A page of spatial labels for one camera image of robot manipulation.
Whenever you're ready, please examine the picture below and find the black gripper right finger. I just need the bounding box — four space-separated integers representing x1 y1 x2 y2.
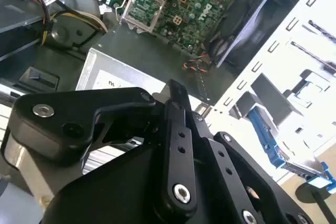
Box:
191 111 314 224

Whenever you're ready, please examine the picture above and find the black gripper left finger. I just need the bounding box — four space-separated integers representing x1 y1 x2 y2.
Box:
1 79 198 220

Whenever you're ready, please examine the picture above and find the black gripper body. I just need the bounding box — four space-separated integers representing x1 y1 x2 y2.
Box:
41 140 238 224

